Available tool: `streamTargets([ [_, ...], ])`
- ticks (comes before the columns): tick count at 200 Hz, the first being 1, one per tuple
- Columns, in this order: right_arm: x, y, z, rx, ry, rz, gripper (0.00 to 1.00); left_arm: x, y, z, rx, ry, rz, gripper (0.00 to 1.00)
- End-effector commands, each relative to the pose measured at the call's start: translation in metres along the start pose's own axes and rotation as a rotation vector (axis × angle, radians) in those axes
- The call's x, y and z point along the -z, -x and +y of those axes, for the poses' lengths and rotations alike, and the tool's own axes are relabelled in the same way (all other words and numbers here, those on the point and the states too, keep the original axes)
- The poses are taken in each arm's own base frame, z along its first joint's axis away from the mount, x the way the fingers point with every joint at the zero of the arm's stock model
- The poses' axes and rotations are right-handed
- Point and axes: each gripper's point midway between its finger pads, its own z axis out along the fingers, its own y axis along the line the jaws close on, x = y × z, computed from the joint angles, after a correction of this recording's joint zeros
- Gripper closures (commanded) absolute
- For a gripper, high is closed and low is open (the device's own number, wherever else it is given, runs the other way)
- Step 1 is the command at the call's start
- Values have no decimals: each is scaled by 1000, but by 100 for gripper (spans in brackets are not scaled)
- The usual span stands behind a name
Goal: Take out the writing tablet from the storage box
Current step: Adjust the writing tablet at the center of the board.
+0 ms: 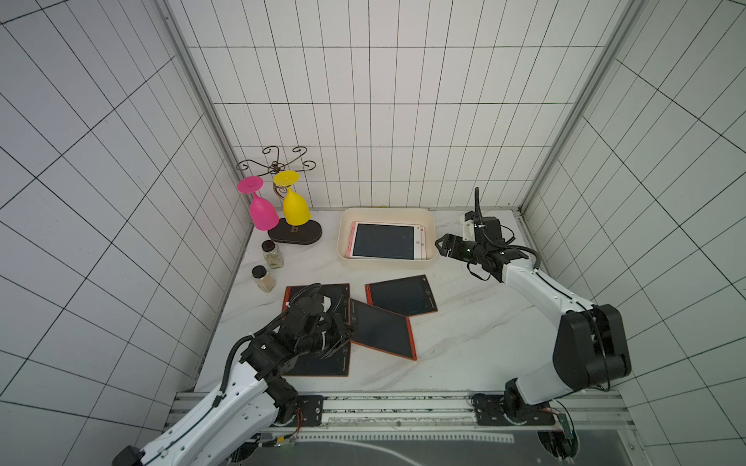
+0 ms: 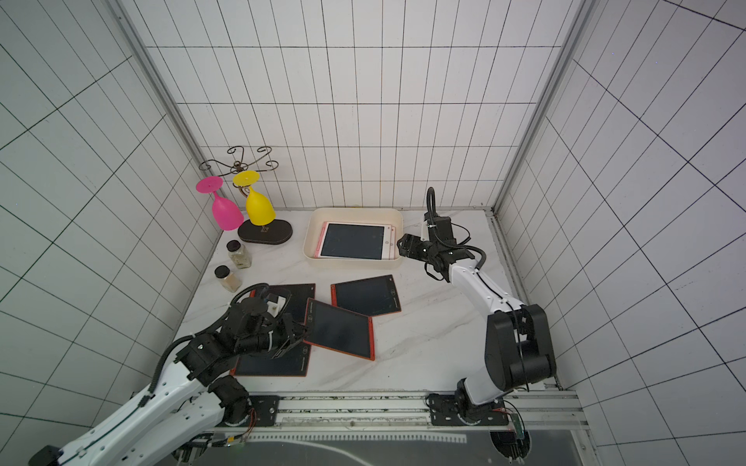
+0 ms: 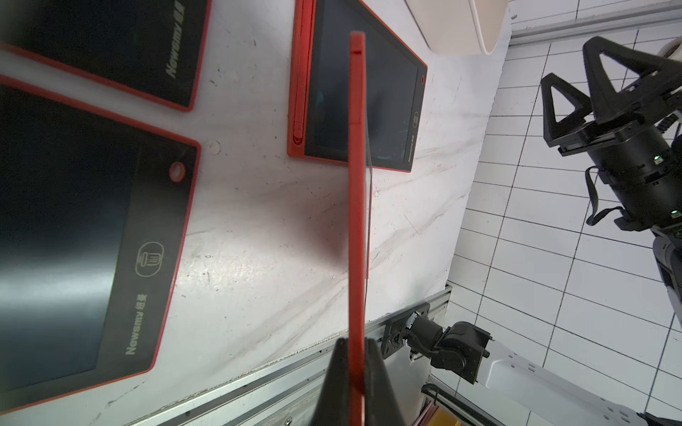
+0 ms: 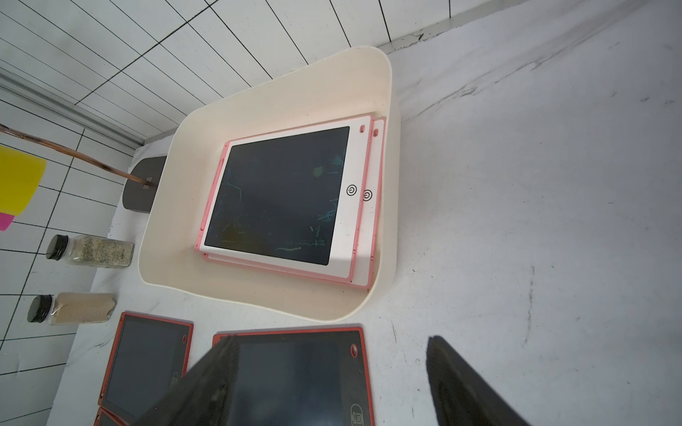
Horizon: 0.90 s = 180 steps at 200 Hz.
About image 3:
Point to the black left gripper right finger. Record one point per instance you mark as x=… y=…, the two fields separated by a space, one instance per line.
x=381 y=406

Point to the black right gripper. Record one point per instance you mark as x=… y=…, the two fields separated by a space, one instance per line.
x=644 y=172

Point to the red writing tablet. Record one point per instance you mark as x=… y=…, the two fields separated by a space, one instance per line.
x=318 y=92
x=356 y=223
x=94 y=212
x=152 y=49

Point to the cream plastic storage box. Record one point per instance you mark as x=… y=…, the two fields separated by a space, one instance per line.
x=459 y=27

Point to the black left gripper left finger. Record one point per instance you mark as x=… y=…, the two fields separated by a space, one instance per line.
x=333 y=405

